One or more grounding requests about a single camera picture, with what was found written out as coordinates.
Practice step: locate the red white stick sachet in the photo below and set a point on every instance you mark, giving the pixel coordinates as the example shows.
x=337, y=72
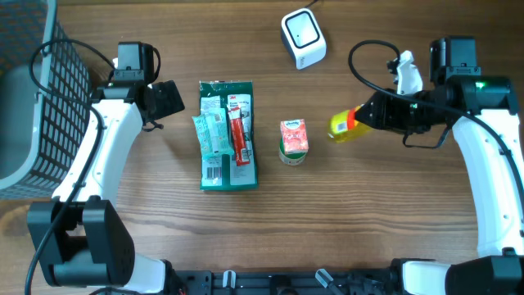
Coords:
x=239, y=142

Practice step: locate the white barcode scanner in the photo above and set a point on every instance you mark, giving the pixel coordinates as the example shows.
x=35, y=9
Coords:
x=303, y=38

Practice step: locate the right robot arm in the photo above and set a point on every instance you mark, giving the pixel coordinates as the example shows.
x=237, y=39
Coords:
x=481, y=113

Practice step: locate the light green wipes pack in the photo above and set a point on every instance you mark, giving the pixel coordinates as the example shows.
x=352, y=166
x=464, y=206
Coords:
x=212, y=133

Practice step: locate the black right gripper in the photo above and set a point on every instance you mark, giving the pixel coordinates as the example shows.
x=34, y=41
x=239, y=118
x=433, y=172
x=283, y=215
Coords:
x=382, y=116

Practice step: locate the green gloves package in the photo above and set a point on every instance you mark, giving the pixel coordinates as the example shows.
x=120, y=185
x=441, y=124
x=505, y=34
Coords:
x=222, y=173

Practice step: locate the yellow liquid glass bottle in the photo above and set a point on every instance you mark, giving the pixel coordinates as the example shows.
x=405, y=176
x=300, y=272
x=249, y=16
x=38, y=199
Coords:
x=343, y=127

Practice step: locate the green white round can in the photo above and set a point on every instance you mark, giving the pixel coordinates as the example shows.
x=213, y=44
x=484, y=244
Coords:
x=293, y=159

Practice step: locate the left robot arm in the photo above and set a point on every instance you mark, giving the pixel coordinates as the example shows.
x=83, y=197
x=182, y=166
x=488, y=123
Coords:
x=79, y=238

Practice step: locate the grey plastic mesh basket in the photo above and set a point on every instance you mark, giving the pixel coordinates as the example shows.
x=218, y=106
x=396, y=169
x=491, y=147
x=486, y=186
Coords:
x=44, y=84

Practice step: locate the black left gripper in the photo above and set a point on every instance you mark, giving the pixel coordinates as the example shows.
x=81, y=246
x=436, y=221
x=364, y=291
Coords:
x=169, y=98

